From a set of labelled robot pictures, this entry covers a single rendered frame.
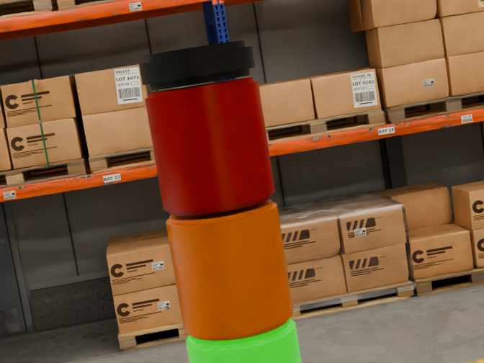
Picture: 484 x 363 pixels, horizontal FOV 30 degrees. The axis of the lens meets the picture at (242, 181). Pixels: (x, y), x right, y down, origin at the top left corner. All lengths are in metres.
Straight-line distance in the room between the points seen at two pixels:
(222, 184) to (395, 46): 7.84
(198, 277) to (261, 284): 0.03
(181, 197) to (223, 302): 0.05
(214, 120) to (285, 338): 0.10
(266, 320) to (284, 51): 8.92
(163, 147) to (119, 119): 7.48
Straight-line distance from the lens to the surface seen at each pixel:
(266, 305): 0.39
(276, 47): 9.28
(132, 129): 7.87
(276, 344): 0.39
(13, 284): 9.40
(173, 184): 0.38
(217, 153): 0.37
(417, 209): 8.85
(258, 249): 0.38
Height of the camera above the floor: 2.33
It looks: 7 degrees down
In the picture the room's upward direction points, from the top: 9 degrees counter-clockwise
